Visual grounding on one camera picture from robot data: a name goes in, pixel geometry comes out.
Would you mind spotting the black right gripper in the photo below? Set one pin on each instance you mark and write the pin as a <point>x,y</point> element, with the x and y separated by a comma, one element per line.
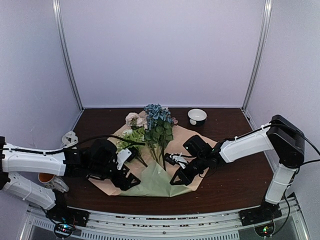
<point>184,181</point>

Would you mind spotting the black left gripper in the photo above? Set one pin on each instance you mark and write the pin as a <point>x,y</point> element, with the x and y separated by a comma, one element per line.
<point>125,185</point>

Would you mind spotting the pink and green wrapping paper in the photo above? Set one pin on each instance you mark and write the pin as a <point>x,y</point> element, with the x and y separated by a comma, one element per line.
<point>155,181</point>

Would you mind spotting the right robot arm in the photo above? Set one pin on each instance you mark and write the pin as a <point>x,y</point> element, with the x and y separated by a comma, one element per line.
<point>281,142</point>

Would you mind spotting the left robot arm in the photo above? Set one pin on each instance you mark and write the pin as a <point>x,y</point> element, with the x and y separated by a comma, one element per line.
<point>70,163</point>

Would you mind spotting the white and dark bowl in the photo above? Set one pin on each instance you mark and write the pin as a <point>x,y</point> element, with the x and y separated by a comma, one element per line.
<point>197,117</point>

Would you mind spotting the white ribbon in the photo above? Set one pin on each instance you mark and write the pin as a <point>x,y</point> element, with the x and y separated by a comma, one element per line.
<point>70,140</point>

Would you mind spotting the orange and white cup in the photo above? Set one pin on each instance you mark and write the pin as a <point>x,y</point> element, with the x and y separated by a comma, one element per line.
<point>53,182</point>

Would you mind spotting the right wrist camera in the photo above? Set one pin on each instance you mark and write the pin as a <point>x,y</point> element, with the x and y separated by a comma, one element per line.
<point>174,159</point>

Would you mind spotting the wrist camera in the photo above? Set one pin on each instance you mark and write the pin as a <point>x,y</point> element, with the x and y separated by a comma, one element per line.
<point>126,155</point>
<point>174,159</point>

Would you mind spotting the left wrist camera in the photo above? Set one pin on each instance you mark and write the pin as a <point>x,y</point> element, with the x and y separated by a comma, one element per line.
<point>126,155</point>

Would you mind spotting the aluminium front rail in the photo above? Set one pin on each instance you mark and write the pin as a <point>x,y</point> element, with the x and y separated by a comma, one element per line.
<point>223,225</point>

